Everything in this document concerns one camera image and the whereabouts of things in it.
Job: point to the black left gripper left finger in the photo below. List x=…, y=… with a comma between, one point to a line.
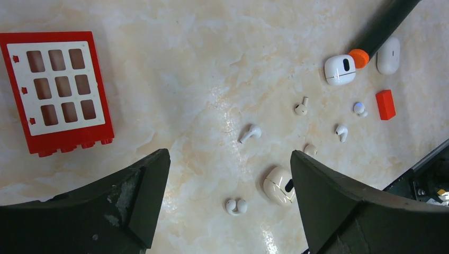
x=115, y=214

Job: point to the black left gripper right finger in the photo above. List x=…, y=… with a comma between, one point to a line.
x=342, y=215

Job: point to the white stem earbud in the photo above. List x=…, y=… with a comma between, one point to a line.
x=254, y=131
x=342, y=132

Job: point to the white clip earbud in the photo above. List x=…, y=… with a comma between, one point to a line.
x=236, y=207
x=360, y=110

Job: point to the white charging case gold trim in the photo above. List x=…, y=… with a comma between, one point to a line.
x=339, y=70

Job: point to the beige charging case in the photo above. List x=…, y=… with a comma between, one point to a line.
x=279, y=188

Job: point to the white oval charging case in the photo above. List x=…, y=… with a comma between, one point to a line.
x=388, y=56

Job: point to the small beige earbud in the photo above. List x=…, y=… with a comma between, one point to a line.
x=310, y=149

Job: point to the beige stem earbud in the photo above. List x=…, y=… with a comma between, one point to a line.
x=301, y=109

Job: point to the red rectangular block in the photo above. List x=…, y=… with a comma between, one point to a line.
x=385, y=104

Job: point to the red white grid block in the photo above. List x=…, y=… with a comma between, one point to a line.
x=58, y=89

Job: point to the black marker orange cap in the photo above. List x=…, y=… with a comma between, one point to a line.
x=378, y=29

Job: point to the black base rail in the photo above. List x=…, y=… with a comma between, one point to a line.
x=427, y=180

